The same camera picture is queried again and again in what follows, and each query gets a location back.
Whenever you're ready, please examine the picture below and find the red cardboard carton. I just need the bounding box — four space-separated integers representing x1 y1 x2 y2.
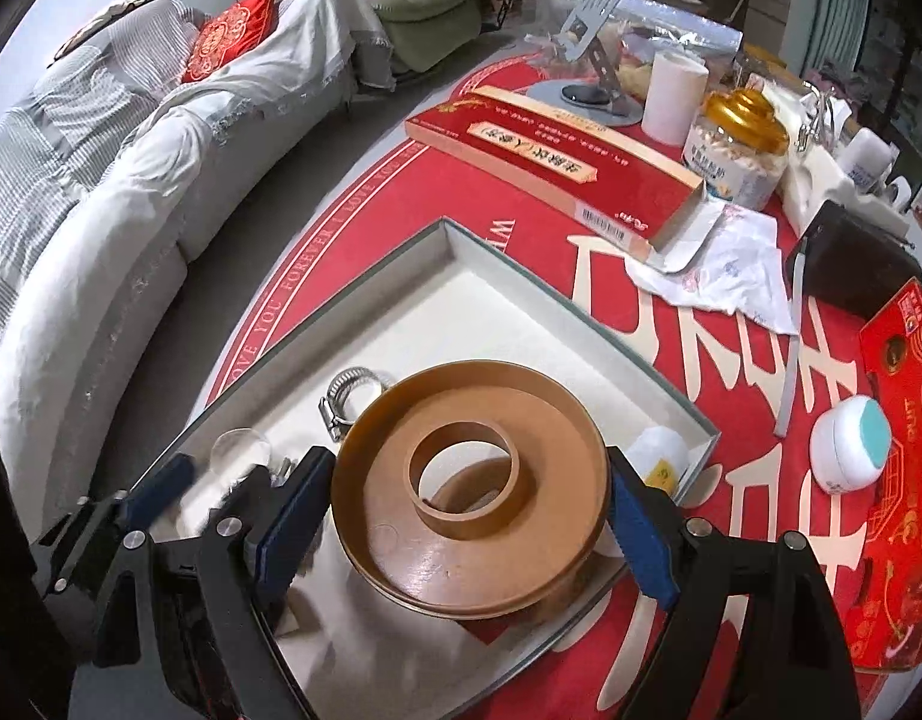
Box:
852 276 922 674

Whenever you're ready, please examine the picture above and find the metal hose clamp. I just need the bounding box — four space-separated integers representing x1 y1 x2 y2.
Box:
317 366 392 441

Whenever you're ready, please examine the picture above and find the silver phone stand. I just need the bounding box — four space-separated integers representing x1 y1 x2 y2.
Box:
524 0 647 129

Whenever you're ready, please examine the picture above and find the white bottle yellow label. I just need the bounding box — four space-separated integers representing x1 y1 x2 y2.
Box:
627 425 692 497

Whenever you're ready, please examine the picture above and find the clear jar gold lid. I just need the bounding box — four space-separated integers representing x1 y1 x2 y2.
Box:
683 87 791 212

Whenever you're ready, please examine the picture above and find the black pouch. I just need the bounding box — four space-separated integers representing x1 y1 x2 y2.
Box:
786 198 922 325

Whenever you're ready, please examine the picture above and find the grey shallow tray box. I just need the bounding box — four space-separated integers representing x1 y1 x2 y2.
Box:
123 217 722 720

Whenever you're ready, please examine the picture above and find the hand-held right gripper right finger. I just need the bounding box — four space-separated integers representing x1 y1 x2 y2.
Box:
606 446 863 720

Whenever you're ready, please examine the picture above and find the white cream jar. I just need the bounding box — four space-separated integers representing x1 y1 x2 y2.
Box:
810 395 894 497

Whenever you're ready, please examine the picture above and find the brown round plastic spool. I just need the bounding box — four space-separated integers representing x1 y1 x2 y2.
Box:
330 361 613 622

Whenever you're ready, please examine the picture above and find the grey covered sofa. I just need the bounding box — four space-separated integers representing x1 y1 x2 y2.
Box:
0 0 396 541

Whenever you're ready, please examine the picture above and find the green armchair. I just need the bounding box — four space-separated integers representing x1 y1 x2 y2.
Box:
230 0 482 77

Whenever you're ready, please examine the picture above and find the cream patterned cushion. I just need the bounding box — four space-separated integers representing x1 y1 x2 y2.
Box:
50 0 170 66

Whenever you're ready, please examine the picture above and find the long red flat box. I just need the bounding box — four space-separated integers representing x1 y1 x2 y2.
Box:
405 85 707 254

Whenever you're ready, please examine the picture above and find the white paper roll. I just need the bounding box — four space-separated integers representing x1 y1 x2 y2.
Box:
639 52 711 146

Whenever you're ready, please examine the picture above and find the crumpled white tissue paper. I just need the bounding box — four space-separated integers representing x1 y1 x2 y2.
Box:
639 208 801 336

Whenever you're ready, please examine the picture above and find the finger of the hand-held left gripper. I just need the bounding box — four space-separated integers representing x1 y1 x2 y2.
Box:
33 454 196 593

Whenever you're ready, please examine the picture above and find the clear plastic zip bag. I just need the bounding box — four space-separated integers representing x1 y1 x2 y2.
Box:
534 0 744 61

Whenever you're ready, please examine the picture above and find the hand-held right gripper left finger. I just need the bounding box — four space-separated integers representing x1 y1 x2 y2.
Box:
93 446 334 720

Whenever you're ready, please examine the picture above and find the red embroidered cushion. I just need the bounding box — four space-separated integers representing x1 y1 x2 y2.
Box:
181 0 281 85

